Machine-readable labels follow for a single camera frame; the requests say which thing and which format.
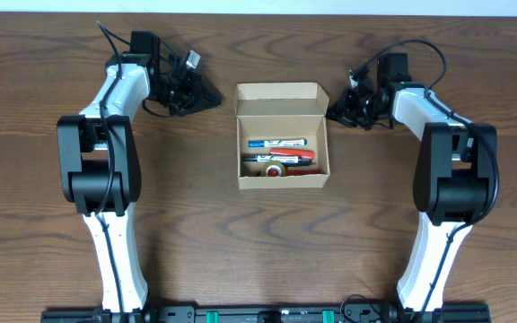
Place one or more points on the black marker pen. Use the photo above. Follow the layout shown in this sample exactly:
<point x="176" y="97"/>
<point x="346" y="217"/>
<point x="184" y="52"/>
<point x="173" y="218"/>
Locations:
<point x="292" y="160"/>

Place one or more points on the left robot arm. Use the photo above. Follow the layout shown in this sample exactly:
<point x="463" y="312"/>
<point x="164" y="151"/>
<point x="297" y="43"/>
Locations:
<point x="99" y="165"/>

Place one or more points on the cardboard box with lid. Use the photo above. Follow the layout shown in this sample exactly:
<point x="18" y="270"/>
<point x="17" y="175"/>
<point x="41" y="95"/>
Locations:
<point x="270" y="111"/>

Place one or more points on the black mounting rail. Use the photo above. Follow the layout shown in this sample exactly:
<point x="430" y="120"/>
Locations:
<point x="352" y="312"/>

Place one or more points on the yellow tape roll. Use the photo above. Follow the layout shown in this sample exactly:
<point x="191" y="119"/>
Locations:
<point x="273" y="169"/>

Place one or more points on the red utility knife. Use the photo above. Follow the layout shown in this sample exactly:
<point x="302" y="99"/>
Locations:
<point x="301" y="171"/>

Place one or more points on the red black stapler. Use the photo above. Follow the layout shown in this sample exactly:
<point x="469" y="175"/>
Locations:
<point x="305" y="154"/>

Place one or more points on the blue marker pen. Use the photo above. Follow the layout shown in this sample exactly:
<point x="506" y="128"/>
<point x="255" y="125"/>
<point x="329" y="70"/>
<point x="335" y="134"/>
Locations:
<point x="277" y="143"/>

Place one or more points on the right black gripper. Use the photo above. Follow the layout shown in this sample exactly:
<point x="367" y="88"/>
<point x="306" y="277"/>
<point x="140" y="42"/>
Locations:
<point x="335" y="113"/>

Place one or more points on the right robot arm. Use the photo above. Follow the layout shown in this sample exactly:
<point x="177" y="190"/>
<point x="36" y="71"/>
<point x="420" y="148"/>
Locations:
<point x="456" y="180"/>

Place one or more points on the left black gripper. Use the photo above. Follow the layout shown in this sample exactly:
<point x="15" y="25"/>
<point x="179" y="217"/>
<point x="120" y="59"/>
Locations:
<point x="195" y="86"/>

